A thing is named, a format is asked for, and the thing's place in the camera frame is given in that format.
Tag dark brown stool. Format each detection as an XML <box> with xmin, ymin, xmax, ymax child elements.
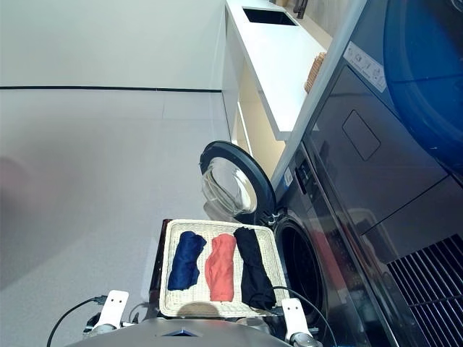
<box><xmin>149</xmin><ymin>218</ymin><xmax>168</xmax><ymax>316</ymax></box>

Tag brown woven tray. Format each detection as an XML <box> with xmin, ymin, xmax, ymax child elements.
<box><xmin>303</xmin><ymin>51</ymin><xmax>328</xmax><ymax>94</ymax></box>

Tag silver robot body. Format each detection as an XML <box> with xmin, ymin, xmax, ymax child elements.
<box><xmin>64</xmin><ymin>317</ymin><xmax>290</xmax><ymax>347</ymax></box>

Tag coral red cloth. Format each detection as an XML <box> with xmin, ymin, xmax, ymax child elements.
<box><xmin>205</xmin><ymin>233</ymin><xmax>237</xmax><ymax>302</ymax></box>

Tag grey washing machine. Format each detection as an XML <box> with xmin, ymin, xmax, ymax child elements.
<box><xmin>252</xmin><ymin>0</ymin><xmax>463</xmax><ymax>347</ymax></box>

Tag black counter sink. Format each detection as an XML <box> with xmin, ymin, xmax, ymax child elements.
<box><xmin>242</xmin><ymin>6</ymin><xmax>300</xmax><ymax>27</ymax></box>

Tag round washing machine door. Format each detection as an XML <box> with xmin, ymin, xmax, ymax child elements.
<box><xmin>200</xmin><ymin>140</ymin><xmax>278</xmax><ymax>227</ymax></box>

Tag pale woven basket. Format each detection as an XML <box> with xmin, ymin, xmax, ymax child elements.
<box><xmin>158</xmin><ymin>218</ymin><xmax>290</xmax><ymax>318</ymax></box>

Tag white counter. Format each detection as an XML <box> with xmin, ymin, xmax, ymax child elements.
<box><xmin>223</xmin><ymin>0</ymin><xmax>334</xmax><ymax>142</ymax></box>

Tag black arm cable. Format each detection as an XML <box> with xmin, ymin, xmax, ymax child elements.
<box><xmin>270</xmin><ymin>285</ymin><xmax>334</xmax><ymax>347</ymax></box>
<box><xmin>46</xmin><ymin>295</ymin><xmax>109</xmax><ymax>347</ymax></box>

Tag navy blue cloth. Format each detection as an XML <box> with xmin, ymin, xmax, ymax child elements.
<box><xmin>167</xmin><ymin>231</ymin><xmax>208</xmax><ymax>291</ymax></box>

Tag black cloth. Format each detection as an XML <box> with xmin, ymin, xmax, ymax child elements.
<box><xmin>233</xmin><ymin>226</ymin><xmax>278</xmax><ymax>310</ymax></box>

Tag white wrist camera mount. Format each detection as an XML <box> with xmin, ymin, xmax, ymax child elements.
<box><xmin>281</xmin><ymin>298</ymin><xmax>312</xmax><ymax>343</ymax></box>
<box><xmin>97</xmin><ymin>290</ymin><xmax>130</xmax><ymax>330</ymax></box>

